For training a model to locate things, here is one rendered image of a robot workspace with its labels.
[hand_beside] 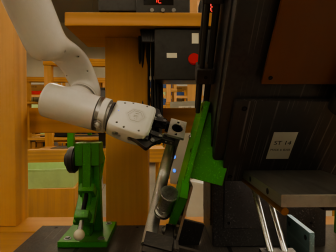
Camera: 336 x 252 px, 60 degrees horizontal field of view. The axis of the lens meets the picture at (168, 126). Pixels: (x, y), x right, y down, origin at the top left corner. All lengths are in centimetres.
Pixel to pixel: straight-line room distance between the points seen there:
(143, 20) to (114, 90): 25
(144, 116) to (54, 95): 21
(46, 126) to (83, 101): 45
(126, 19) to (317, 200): 67
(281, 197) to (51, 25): 53
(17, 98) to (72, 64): 38
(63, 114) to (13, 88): 40
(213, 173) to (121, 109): 26
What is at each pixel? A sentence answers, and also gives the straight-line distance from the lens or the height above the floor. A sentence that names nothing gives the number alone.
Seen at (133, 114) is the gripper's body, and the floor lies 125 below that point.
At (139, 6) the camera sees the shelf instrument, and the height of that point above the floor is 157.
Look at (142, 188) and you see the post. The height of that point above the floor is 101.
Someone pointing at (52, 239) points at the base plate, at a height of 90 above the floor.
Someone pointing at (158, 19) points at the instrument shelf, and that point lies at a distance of 88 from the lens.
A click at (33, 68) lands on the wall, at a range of 1140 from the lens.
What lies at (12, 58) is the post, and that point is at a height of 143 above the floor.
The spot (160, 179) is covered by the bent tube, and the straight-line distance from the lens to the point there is 75.
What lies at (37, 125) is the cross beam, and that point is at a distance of 114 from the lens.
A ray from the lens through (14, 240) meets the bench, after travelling 102.
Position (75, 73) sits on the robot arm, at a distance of 78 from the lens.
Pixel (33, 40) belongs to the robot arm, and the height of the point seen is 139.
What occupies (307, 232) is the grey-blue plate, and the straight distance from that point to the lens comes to 60.
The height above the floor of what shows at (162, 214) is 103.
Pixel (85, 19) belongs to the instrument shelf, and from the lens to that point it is 91.
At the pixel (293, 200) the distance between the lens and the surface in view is 46.
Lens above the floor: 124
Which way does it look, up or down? 2 degrees down
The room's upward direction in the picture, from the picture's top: straight up
